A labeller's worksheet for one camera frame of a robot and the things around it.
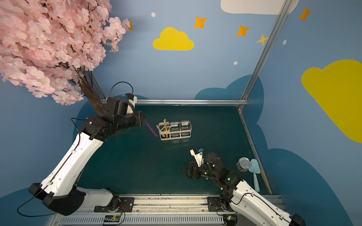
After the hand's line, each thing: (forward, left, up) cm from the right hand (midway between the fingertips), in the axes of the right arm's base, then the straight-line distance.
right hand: (188, 164), depth 75 cm
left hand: (+16, +23, +22) cm, 36 cm away
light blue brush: (+5, -43, -15) cm, 46 cm away
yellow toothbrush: (+25, +16, -11) cm, 32 cm away
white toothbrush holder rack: (+26, +10, -5) cm, 28 cm away
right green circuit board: (-22, -24, -17) cm, 36 cm away
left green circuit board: (-25, +39, -16) cm, 49 cm away
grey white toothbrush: (+26, +16, +4) cm, 31 cm away
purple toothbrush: (+13, +21, +14) cm, 28 cm away
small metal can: (+6, -34, -9) cm, 35 cm away
